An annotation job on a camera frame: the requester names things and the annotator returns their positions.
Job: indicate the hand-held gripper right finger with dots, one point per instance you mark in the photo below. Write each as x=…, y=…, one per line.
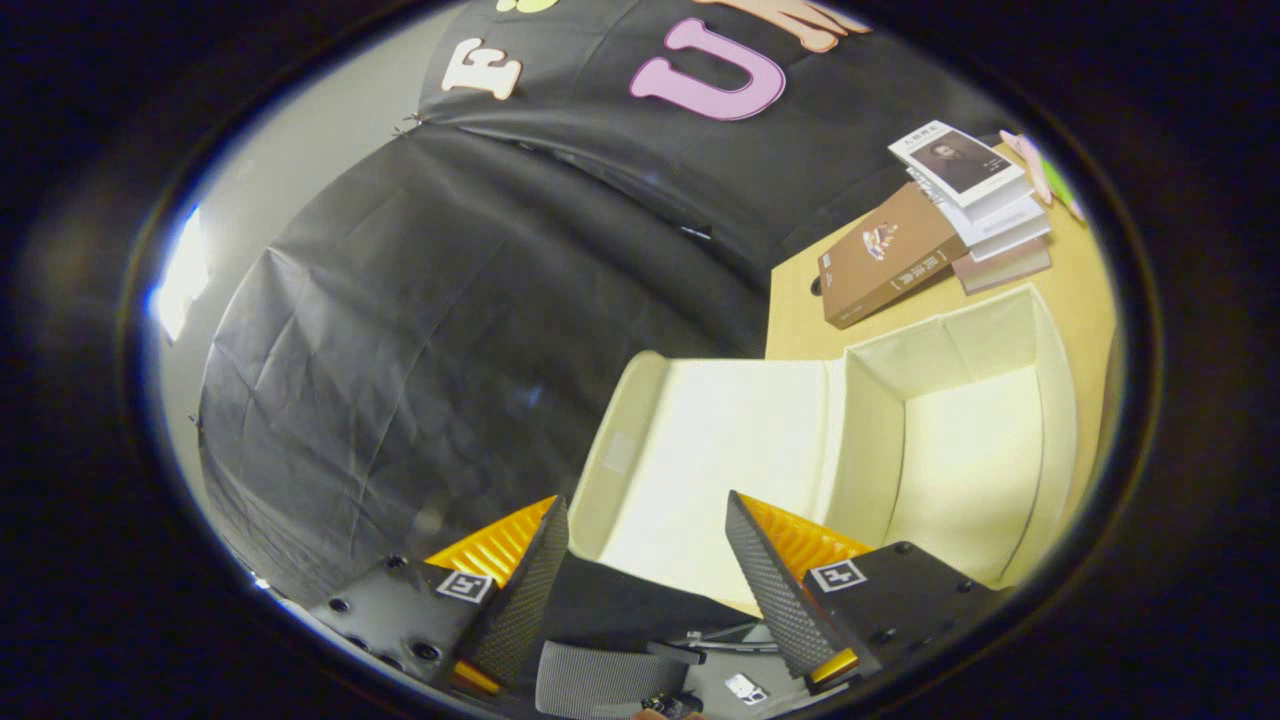
x=770, y=600

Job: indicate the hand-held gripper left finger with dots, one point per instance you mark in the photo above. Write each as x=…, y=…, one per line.
x=525, y=600

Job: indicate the grey fabric storage box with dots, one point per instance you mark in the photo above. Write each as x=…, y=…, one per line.
x=960, y=450

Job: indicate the black backdrop cloth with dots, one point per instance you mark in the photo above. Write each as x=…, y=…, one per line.
x=400, y=330

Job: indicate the brown cover book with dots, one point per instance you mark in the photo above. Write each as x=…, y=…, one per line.
x=885, y=260

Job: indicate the pinkish brown book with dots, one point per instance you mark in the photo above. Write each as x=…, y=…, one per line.
x=1005, y=270

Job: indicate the white portrait cover book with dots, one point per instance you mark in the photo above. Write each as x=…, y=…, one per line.
x=960, y=165

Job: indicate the green and pink plush toy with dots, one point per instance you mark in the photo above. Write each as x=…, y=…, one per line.
x=1040, y=175

